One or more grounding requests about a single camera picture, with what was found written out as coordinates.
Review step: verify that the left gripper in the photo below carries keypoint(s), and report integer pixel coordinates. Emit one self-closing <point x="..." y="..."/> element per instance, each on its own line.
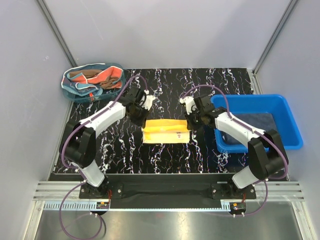
<point x="141" y="122"/>

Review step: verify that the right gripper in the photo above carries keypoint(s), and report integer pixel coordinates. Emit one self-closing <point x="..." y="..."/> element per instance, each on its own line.
<point x="190" y="125"/>

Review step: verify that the yellow towel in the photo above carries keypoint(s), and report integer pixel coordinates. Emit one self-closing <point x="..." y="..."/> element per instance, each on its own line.
<point x="165" y="131"/>

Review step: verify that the dark blue towel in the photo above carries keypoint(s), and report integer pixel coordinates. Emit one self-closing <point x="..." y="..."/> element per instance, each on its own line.
<point x="264" y="121"/>

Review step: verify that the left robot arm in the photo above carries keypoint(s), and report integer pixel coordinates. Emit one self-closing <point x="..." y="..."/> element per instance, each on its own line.
<point x="78" y="144"/>

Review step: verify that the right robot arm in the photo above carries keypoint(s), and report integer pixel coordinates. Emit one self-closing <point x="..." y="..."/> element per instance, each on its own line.
<point x="266" y="153"/>

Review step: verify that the black marbled table mat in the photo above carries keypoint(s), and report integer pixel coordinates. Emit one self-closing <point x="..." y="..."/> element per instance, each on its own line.
<point x="120" y="150"/>

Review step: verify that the brown towel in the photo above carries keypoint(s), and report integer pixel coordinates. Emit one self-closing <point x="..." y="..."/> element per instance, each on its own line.
<point x="107" y="85"/>

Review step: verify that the orange towel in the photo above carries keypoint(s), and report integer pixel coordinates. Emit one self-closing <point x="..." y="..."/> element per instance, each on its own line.
<point x="96" y="76"/>

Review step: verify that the teal mesh laundry basket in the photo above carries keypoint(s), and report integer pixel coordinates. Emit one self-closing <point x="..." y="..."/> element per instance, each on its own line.
<point x="85" y="93"/>

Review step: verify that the blue plastic bin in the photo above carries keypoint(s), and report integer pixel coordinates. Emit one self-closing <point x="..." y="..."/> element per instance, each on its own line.
<point x="274" y="104"/>

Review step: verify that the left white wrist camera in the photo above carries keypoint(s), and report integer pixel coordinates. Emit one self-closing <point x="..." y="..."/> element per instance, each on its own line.
<point x="148" y="102"/>

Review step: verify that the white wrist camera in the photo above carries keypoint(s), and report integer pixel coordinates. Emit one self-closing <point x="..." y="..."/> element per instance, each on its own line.
<point x="189" y="103"/>
<point x="148" y="102"/>

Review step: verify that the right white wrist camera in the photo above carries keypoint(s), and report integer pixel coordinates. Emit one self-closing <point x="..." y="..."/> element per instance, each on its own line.
<point x="189" y="103"/>

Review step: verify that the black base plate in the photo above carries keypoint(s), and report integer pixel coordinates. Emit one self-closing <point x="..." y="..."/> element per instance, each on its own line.
<point x="184" y="177"/>

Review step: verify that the aluminium frame rail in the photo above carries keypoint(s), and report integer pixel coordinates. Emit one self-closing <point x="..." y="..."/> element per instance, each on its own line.
<point x="273" y="190"/>

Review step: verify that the slotted cable duct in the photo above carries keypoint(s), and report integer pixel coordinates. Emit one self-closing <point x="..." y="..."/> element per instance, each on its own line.
<point x="114" y="205"/>

